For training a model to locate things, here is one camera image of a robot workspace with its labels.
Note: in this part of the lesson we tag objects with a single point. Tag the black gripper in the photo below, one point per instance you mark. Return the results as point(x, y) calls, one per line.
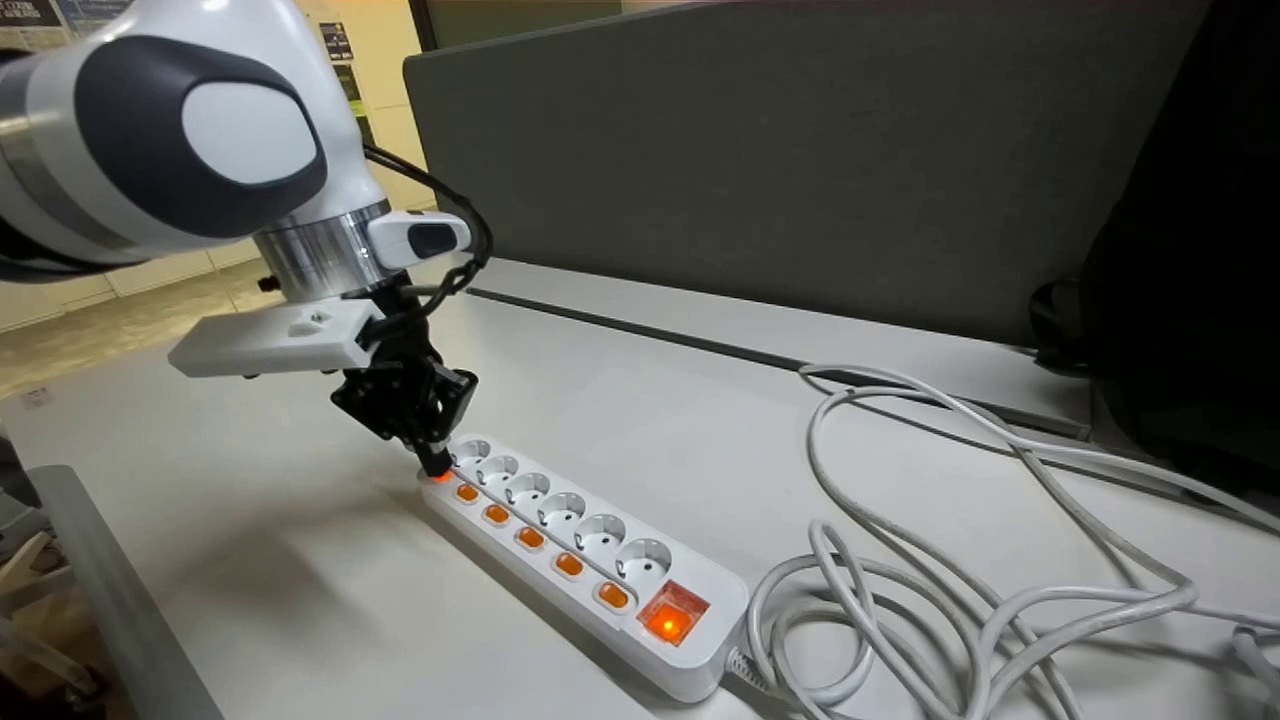
point(405, 393)

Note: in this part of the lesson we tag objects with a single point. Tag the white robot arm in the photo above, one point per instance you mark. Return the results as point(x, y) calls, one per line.
point(201, 121)

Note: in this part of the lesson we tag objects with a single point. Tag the white six-socket power strip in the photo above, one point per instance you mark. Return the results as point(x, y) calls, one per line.
point(654, 601)

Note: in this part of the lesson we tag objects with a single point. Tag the grey desk partition panel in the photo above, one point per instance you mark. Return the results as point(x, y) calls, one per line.
point(912, 160)

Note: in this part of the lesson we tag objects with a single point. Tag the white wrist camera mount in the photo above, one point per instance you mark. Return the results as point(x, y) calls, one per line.
point(286, 338)

